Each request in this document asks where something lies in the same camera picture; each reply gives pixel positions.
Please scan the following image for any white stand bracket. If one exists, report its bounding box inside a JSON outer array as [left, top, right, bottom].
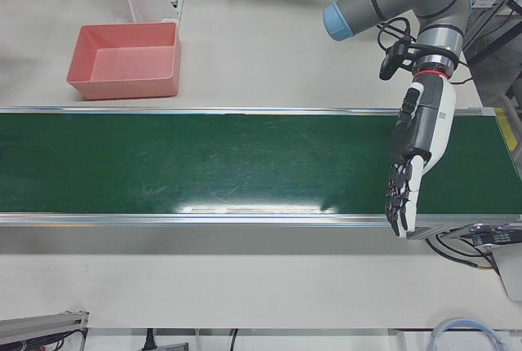
[[110, 0, 179, 25]]

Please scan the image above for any pink plastic box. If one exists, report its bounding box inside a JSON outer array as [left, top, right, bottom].
[[66, 21, 183, 101]]

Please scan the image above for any green conveyor belt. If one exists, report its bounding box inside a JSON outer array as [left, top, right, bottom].
[[0, 113, 513, 215]]

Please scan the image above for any aluminium frame profile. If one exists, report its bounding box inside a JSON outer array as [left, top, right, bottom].
[[0, 309, 91, 351]]

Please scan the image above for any light blue cable coil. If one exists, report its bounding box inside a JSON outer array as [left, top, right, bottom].
[[430, 317, 501, 351]]

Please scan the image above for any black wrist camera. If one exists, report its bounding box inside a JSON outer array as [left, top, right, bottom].
[[378, 42, 415, 82]]

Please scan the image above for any yellow warning strip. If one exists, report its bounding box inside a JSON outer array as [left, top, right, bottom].
[[498, 108, 520, 153]]

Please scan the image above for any aluminium conveyor rail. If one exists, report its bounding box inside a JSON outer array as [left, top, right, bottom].
[[0, 106, 497, 117], [0, 212, 522, 228]]

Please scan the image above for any black floor cable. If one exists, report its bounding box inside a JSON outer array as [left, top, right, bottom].
[[425, 231, 497, 271]]

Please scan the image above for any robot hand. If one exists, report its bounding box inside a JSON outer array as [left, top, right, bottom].
[[385, 69, 458, 240]]

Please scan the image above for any grey metal plate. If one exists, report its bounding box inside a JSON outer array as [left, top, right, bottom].
[[490, 243, 522, 302]]

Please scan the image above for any black controller box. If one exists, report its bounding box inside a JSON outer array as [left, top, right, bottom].
[[460, 222, 522, 248]]

